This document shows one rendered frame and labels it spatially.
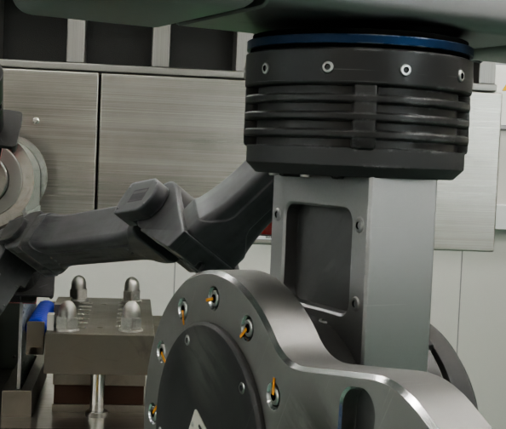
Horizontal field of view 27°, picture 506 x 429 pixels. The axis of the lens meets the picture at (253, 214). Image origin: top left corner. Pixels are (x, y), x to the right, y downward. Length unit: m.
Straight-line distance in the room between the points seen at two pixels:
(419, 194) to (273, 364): 0.13
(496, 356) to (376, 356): 4.00
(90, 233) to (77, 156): 0.73
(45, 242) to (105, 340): 0.31
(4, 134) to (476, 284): 3.25
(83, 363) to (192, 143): 0.52
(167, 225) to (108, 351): 0.60
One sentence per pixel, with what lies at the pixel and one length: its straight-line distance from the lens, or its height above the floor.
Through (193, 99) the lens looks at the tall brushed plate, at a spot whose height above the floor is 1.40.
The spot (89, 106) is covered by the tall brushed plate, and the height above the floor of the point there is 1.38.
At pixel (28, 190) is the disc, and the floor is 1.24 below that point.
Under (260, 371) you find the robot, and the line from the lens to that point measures 0.57.
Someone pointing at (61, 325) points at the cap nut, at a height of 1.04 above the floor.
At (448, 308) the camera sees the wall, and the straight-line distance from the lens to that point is 4.50.
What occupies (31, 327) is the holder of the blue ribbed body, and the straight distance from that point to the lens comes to 1.65.
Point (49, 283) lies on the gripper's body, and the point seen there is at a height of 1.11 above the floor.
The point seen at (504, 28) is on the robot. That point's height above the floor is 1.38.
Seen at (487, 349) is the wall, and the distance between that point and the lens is 4.58.
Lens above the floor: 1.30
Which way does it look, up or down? 3 degrees down
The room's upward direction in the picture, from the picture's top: 2 degrees clockwise
